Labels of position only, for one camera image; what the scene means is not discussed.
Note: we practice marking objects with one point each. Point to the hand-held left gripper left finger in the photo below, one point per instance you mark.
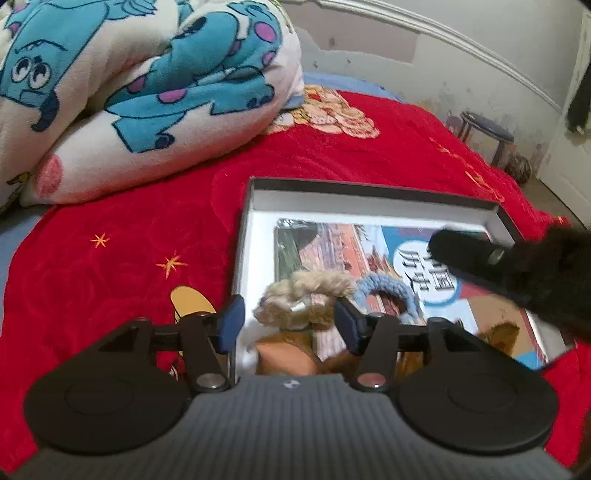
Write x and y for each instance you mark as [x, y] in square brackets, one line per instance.
[231, 323]

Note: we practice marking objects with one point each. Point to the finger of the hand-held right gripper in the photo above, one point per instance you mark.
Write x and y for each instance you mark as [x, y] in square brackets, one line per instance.
[466, 256]

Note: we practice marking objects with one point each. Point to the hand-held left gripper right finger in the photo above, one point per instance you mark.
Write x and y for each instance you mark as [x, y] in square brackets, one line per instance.
[347, 325]

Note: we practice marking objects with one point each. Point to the black-edged white box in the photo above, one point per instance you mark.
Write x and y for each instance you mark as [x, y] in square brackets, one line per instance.
[369, 198]

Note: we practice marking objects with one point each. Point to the colourful picture book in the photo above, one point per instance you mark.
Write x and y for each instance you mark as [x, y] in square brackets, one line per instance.
[323, 249]

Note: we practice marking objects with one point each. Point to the dark round ball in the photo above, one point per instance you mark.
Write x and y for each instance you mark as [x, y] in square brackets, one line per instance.
[518, 167]

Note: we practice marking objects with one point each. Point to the white door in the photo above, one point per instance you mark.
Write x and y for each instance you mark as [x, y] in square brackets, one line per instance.
[565, 166]

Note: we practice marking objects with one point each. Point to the red printed blanket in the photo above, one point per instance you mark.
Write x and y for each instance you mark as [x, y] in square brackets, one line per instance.
[161, 221]

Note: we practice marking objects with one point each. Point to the blue-topped round stool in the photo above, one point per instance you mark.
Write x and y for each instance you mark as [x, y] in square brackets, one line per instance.
[489, 127]

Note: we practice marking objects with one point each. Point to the dark hanging cloth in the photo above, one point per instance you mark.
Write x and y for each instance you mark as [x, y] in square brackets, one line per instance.
[579, 101]

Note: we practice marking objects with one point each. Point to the cartoon monster printed blanket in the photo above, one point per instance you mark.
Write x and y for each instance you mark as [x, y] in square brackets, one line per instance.
[138, 92]

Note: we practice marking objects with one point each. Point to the white curved bed rail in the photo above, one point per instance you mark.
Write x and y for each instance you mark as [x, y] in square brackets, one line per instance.
[461, 34]

